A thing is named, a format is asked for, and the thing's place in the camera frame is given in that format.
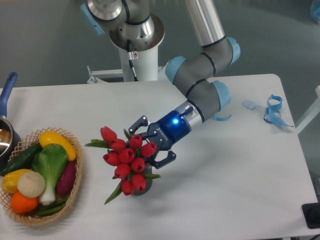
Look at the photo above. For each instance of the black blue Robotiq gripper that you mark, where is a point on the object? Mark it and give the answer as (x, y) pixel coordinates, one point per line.
(164, 133)

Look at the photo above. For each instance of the red tulip bouquet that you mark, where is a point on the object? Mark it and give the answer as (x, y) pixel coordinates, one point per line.
(129, 157)

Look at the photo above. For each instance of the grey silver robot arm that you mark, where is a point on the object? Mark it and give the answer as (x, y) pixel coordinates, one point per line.
(137, 34)

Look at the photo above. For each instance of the dark grey ribbed vase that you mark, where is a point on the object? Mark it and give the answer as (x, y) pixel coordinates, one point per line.
(147, 170)

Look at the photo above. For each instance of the blue curved ribbon strip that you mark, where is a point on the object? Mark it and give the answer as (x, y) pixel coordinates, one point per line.
(221, 119)

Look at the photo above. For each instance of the light blue small cap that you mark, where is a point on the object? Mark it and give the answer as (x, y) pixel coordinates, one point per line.
(248, 104)

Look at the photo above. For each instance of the purple sweet potato toy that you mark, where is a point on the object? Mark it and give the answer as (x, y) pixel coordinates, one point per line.
(67, 179)

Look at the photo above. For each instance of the yellow squash toy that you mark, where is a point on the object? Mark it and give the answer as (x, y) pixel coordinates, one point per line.
(52, 137)

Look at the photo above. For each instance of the green bok choy toy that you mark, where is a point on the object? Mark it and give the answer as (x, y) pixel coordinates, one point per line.
(50, 163)

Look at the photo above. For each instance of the blue knotted ribbon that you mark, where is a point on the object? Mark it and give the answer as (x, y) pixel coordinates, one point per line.
(272, 113)

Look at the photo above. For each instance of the woven wicker basket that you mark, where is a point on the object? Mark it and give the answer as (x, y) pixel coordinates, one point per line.
(32, 219)

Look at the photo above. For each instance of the green cucumber toy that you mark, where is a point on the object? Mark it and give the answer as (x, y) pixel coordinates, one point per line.
(23, 160)

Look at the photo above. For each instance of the green pea pods toy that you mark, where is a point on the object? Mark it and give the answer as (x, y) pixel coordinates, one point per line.
(51, 209)

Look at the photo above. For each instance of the orange fruit toy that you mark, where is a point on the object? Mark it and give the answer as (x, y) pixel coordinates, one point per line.
(21, 204)

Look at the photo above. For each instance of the yellow bell pepper toy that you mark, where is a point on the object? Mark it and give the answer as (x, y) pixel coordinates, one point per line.
(10, 180)

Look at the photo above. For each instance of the black device at edge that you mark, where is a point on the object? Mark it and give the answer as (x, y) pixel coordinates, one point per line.
(311, 212)

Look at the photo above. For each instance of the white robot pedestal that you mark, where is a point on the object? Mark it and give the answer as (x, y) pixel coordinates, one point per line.
(140, 64)

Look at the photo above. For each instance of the blue handled steel saucepan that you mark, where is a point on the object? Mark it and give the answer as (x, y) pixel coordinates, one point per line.
(9, 138)

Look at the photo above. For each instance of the white frame at right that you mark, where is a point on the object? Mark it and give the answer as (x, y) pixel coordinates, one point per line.
(309, 114)

